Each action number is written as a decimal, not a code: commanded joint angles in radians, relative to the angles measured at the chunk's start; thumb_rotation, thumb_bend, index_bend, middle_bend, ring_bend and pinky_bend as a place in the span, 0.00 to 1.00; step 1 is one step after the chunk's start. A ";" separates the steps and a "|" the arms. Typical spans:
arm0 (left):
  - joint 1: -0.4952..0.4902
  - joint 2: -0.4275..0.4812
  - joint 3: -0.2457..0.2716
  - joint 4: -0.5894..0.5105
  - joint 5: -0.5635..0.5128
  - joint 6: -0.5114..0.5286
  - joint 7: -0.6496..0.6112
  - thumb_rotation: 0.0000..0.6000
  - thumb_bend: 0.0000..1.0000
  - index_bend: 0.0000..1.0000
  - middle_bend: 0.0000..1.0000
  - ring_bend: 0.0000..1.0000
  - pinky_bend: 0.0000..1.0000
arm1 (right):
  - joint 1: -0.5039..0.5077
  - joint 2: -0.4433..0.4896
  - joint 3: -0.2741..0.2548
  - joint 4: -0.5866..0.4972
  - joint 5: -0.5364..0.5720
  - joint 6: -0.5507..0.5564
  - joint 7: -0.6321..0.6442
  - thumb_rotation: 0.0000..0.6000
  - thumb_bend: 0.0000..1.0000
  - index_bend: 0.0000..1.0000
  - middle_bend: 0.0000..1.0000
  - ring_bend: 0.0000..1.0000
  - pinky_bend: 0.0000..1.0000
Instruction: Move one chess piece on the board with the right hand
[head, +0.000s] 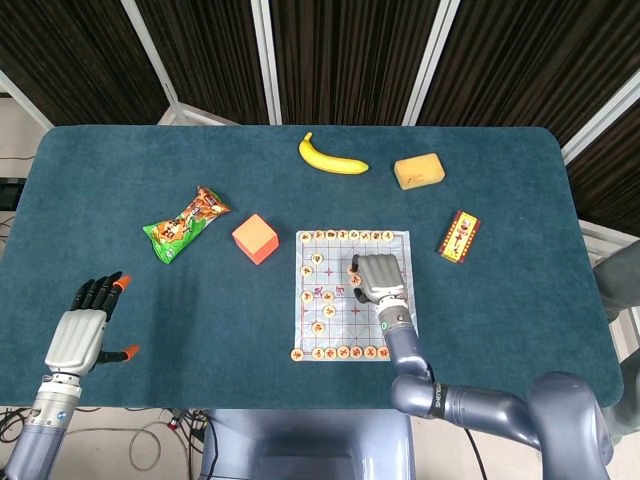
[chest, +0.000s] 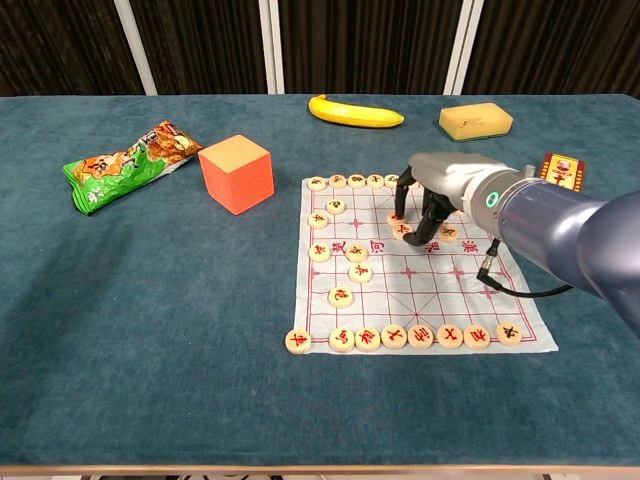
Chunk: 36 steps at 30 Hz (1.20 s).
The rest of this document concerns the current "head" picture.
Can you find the black cable on robot base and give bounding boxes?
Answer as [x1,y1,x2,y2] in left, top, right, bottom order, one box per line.
[204,417,222,480]

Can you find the red yellow card box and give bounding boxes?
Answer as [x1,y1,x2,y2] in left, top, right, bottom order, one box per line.
[438,210,483,264]

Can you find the yellow banana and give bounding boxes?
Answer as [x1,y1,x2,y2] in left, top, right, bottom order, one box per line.
[298,131,370,176]

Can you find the plastic xiangqi board sheet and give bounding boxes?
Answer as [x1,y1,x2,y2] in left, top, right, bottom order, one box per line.
[291,229,422,362]

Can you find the green orange snack bag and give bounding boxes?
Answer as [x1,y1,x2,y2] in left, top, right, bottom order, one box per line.
[142,185,232,265]

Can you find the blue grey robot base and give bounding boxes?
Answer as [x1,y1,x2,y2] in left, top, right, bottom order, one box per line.
[198,408,417,480]

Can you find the orange foam cube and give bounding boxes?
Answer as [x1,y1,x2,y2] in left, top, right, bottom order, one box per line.
[231,213,281,266]

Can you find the white floor cable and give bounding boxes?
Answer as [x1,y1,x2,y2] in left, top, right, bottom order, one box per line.
[64,419,202,474]

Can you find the dark slatted partition panel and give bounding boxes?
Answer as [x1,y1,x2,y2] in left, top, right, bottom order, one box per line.
[560,69,640,237]
[0,0,177,129]
[251,0,460,127]
[121,0,282,126]
[403,0,640,147]

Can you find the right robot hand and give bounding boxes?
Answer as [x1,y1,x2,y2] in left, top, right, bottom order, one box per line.
[348,253,408,305]

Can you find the yellow sponge block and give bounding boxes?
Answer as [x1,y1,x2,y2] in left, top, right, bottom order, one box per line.
[393,152,446,192]

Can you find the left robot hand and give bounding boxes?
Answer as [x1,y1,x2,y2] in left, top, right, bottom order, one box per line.
[43,271,141,379]

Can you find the black floor cable bundle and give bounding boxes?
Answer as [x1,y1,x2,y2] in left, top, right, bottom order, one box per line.
[162,407,210,454]

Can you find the black box on floor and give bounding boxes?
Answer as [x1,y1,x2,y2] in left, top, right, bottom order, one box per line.
[0,176,24,212]

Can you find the white metal frame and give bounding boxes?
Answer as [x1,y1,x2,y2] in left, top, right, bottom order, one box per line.
[578,218,640,271]

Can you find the blue felt table mat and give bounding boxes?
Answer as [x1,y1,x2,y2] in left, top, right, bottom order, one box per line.
[0,124,626,409]

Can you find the white partition foot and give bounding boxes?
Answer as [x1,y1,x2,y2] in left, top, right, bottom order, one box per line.
[157,97,242,127]

